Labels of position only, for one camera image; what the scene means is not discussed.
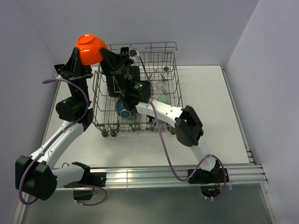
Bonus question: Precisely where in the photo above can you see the grey wire dish rack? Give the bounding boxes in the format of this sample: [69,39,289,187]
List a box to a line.
[93,42,183,137]

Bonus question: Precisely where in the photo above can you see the black floral square plate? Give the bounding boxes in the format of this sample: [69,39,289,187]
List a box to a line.
[106,66,140,98]

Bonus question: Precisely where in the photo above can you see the blue floral ceramic bowl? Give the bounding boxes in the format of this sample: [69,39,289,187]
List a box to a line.
[115,99,135,119]

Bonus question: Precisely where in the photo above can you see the aluminium mounting rail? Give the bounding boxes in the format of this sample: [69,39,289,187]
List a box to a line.
[91,163,268,189]

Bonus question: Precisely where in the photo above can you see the clear drinking glass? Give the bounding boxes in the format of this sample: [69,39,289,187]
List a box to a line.
[156,81,166,92]

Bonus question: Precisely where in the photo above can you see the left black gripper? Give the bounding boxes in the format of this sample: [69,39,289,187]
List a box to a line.
[61,47,94,110]

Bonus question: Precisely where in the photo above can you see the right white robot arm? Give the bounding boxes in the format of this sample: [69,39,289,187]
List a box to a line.
[100,48,221,182]

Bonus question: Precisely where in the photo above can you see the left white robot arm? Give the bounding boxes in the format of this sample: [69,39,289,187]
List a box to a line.
[15,47,93,205]

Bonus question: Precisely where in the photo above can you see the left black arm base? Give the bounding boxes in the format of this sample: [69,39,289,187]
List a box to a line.
[63,162,107,206]

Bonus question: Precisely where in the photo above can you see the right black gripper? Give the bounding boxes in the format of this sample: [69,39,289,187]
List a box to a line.
[96,48,134,97]

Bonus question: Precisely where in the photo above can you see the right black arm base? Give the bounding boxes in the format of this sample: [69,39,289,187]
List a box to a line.
[187,160,229,199]

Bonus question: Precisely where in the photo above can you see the pale green cup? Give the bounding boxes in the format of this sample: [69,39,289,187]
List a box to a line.
[157,94,170,105]

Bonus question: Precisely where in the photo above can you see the orange bowl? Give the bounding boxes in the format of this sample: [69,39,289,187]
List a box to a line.
[75,34,108,65]

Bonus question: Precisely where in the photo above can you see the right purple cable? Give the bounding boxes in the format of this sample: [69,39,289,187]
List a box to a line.
[137,55,227,200]

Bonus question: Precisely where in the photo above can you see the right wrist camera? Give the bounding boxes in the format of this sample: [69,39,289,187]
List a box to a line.
[120,47,140,60]

